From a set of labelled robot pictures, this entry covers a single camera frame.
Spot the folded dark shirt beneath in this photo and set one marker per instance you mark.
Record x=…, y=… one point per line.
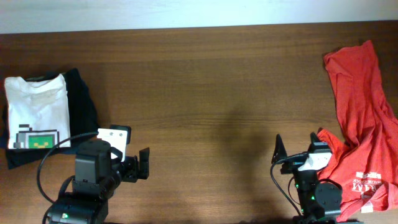
x=83, y=120

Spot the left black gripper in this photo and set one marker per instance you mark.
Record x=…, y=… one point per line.
x=132, y=171

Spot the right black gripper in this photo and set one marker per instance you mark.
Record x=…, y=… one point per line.
x=293, y=163

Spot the red t-shirt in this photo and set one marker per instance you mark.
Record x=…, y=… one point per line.
x=365, y=163

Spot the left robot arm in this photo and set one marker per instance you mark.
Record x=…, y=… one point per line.
x=99, y=170

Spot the white t-shirt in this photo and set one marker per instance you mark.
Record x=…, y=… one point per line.
x=38, y=114

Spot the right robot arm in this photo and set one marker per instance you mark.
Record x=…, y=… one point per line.
x=319, y=199

